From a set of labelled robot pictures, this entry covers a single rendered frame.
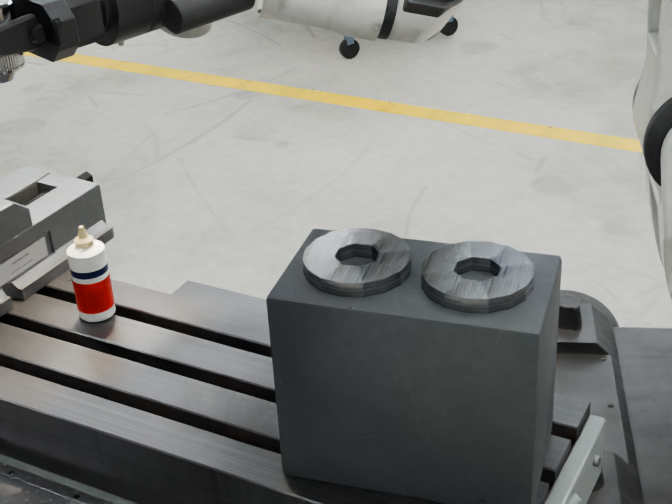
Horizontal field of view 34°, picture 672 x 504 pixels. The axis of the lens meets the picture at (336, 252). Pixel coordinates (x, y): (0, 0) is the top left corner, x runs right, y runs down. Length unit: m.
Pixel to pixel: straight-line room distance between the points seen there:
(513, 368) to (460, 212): 2.44
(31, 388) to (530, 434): 0.52
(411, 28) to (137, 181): 2.48
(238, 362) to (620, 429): 0.61
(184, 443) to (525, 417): 0.33
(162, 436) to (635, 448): 0.73
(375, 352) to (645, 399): 0.82
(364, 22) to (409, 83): 3.02
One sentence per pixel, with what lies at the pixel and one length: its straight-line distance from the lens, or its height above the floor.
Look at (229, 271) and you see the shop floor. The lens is 3.07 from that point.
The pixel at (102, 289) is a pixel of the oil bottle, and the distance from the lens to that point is 1.22.
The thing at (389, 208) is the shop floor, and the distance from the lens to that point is 3.33.
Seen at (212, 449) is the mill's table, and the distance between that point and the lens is 1.04.
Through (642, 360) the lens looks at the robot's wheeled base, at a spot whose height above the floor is 0.57.
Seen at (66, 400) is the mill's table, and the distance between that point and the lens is 1.14.
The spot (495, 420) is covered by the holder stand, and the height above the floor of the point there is 1.00.
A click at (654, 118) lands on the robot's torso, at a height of 1.05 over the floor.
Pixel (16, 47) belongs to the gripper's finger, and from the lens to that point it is 1.08.
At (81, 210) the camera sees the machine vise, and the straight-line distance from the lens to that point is 1.37.
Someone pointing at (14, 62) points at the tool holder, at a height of 1.21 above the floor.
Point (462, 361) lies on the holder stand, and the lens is 0.87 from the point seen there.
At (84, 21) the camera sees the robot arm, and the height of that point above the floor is 1.24.
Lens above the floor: 1.57
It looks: 30 degrees down
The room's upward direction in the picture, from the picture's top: 3 degrees counter-clockwise
